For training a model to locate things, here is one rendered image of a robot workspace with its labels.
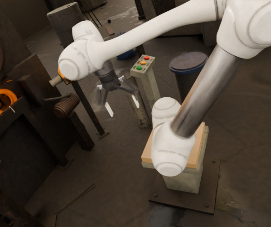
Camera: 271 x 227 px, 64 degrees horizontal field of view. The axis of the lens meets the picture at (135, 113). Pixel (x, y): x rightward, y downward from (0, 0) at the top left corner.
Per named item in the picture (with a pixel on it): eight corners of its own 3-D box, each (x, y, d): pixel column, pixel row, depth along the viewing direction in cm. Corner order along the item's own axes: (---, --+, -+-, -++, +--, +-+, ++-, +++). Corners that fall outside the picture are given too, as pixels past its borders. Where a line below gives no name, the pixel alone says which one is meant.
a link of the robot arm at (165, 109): (186, 120, 123) (180, 88, 110) (188, 144, 110) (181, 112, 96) (158, 123, 128) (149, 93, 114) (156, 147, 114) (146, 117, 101)
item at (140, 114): (136, 128, 203) (116, 80, 173) (141, 119, 211) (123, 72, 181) (147, 129, 197) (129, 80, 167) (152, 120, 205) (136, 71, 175)
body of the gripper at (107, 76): (94, 78, 91) (104, 96, 96) (112, 71, 89) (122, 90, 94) (97, 71, 98) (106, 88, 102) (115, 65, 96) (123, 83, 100)
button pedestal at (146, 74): (149, 130, 195) (126, 70, 159) (158, 113, 210) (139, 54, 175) (165, 132, 187) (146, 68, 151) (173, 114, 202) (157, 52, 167)
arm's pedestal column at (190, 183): (220, 159, 149) (216, 126, 132) (214, 215, 122) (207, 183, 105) (165, 153, 168) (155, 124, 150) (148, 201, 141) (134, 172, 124)
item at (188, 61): (174, 111, 205) (164, 71, 181) (182, 91, 226) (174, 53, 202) (209, 112, 189) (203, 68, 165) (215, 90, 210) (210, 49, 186)
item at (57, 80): (52, 86, 175) (48, 80, 172) (62, 79, 177) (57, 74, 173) (54, 88, 170) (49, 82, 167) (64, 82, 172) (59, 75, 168)
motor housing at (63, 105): (79, 152, 202) (48, 106, 171) (92, 135, 216) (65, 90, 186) (90, 153, 195) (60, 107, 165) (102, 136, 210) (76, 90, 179)
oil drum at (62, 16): (64, 63, 427) (38, 16, 376) (81, 49, 466) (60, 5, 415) (87, 60, 398) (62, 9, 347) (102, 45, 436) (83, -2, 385)
